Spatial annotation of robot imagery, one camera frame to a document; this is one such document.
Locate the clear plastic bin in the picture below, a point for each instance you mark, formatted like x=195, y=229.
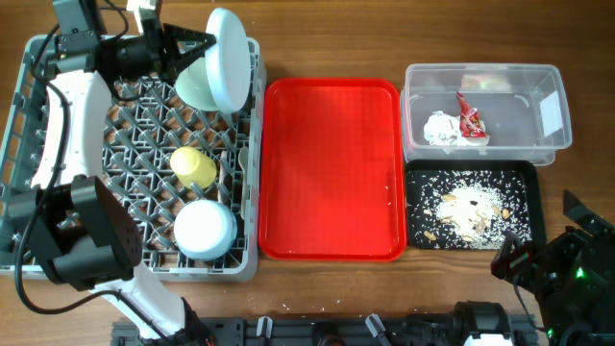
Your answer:
x=523, y=106

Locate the red snack wrapper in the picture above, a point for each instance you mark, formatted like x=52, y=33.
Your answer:
x=470, y=123

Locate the white plastic fork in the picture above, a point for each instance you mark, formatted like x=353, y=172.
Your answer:
x=222, y=191

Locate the green bowl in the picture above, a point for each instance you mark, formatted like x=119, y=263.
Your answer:
x=192, y=86

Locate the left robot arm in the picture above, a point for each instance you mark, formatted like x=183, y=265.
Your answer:
x=77, y=230

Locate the light blue plate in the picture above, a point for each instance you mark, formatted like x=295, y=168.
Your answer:
x=228, y=61

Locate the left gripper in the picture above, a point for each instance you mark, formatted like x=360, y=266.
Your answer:
x=170, y=66

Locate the black plastic tray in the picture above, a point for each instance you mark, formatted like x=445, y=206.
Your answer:
x=525, y=168

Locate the white tissue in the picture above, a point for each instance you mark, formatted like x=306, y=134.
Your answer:
x=444, y=130

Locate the rice and food scraps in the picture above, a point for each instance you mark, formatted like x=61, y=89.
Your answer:
x=466, y=209

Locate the red plastic tray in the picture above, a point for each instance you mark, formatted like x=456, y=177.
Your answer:
x=332, y=184

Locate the white plastic spoon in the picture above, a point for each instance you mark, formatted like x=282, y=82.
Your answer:
x=243, y=159

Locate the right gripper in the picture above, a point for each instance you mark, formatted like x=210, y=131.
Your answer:
x=515, y=266

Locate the grey dishwasher rack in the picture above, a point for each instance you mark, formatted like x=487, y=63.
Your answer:
x=138, y=141

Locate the yellow plastic cup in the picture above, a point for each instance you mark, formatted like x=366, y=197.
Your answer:
x=192, y=167

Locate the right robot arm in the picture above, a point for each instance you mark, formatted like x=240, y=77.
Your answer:
x=571, y=277

